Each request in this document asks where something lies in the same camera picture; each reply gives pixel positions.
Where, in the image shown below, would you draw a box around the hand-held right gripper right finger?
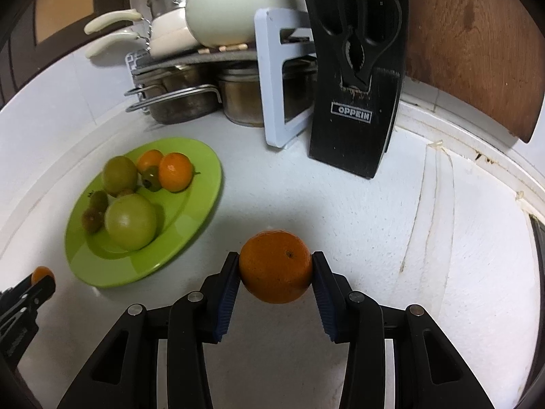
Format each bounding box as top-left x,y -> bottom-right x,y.
312,252 -> 497,409

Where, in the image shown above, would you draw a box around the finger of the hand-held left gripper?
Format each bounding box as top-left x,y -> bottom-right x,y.
0,276 -> 57,324
0,282 -> 35,297

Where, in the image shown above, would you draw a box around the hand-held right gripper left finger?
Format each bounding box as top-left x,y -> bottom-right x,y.
57,252 -> 240,409

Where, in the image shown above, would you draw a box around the orange citrus fruit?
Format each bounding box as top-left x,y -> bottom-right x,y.
32,266 -> 55,286
238,230 -> 313,305

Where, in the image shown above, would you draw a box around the small brown-yellow fruit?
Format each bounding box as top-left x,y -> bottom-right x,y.
82,207 -> 103,233

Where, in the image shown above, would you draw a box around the green plate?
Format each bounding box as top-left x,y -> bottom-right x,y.
65,137 -> 224,288

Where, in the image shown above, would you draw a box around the large yellow-green fruit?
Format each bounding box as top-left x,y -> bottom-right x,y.
104,193 -> 158,252

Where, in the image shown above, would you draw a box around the green round fruit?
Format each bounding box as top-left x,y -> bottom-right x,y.
101,155 -> 139,195

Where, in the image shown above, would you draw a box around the orange mandarin with stem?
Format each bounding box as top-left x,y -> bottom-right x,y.
158,152 -> 201,193

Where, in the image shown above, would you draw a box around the small brown fruit on plate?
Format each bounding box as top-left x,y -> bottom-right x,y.
141,166 -> 162,191

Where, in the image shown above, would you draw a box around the black knife block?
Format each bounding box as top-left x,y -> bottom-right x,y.
301,0 -> 409,180

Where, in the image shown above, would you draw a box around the white pot rack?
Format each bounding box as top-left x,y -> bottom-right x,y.
125,9 -> 318,150

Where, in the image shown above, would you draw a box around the black kitchen scissors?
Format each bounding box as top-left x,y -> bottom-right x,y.
313,0 -> 403,94

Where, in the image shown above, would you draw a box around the cream kettle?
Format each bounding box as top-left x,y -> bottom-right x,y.
185,0 -> 305,49

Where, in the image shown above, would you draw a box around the brown wooden cutting board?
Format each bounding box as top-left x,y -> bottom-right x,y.
400,0 -> 545,143

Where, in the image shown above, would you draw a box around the steel pan with wire handle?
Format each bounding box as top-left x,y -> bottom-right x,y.
125,65 -> 223,125

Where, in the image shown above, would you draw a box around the cream pan with handle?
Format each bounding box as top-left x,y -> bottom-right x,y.
85,11 -> 201,59

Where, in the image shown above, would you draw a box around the steel pot with cream handle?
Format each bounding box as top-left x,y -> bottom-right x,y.
84,0 -> 190,35

